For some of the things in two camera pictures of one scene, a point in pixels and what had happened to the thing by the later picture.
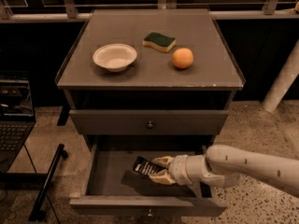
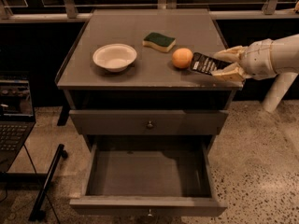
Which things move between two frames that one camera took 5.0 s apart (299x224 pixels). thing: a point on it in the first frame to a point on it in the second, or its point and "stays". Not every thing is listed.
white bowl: x=115 y=57 stays
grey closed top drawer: x=148 y=122 stays
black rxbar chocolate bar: x=147 y=167 to x=205 y=63
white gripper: x=179 y=169 to x=259 y=60
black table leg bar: x=36 y=214 stays
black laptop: x=17 y=116 stays
